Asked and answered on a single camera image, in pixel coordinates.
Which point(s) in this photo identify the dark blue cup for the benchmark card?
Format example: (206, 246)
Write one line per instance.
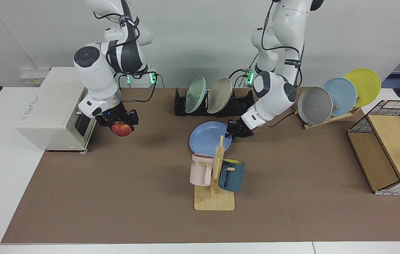
(231, 178)

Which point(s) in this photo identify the wooden plate rack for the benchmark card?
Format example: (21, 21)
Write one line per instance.
(327, 120)

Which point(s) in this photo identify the yellow plate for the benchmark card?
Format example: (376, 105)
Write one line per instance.
(364, 84)

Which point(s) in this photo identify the beige plate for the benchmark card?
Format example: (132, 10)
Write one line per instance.
(219, 95)

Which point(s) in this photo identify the wooden cup stand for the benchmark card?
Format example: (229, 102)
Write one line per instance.
(215, 203)

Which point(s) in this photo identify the white wall socket box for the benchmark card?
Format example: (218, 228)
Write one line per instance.
(34, 76)

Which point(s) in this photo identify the black dish rack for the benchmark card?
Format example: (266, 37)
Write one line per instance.
(244, 102)

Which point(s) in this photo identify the grey plate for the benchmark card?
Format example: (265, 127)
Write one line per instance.
(314, 106)

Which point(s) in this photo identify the brown table cloth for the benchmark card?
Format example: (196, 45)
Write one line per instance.
(115, 197)

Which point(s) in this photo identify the red yellow apple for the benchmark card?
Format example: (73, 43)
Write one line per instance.
(121, 129)

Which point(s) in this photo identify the light blue plate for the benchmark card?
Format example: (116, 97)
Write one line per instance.
(342, 95)

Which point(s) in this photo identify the pink cup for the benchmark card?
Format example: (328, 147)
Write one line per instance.
(200, 173)

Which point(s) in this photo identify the green plate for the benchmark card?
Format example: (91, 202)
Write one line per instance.
(195, 94)

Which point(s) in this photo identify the pale toaster oven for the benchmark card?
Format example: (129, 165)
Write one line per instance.
(48, 116)

